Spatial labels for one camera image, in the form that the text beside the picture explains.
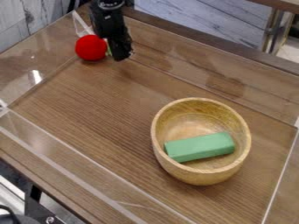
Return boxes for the light wooden bowl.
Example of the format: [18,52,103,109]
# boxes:
[151,97,251,186]

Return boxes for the red plush fruit green leaf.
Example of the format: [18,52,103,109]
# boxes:
[75,34,111,61]

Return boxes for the clear acrylic enclosure walls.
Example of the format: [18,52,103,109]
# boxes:
[0,10,299,224]

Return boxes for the green rectangular block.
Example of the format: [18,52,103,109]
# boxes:
[163,132,235,163]

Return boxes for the clear acrylic corner bracket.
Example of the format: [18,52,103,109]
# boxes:
[71,11,95,38]

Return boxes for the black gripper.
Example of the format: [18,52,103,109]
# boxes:
[88,0,132,61]

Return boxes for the metal table leg background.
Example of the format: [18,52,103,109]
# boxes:
[262,9,295,55]

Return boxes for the black cable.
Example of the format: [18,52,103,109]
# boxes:
[0,204,22,224]

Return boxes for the black table frame clamp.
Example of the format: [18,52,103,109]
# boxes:
[24,185,66,224]

